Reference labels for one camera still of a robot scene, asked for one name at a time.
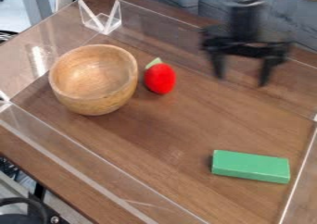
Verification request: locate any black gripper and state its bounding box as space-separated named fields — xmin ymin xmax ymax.
xmin=201 ymin=2 xmax=292 ymax=87

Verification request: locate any red felt fruit green leaf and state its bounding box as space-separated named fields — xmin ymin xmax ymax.
xmin=143 ymin=57 xmax=175 ymax=94

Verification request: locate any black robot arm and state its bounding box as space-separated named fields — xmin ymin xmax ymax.
xmin=201 ymin=0 xmax=292 ymax=87

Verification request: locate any green rectangular block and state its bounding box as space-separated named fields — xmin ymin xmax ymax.
xmin=210 ymin=150 xmax=292 ymax=184

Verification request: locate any wooden bowl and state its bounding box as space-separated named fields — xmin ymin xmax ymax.
xmin=48 ymin=44 xmax=139 ymax=116

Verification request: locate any black clamp under table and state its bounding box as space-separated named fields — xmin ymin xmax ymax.
xmin=0 ymin=197 xmax=71 ymax=224

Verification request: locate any clear acrylic tray enclosure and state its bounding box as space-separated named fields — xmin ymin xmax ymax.
xmin=0 ymin=5 xmax=317 ymax=224

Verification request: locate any clear acrylic corner bracket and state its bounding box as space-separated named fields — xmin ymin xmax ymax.
xmin=78 ymin=0 xmax=122 ymax=35

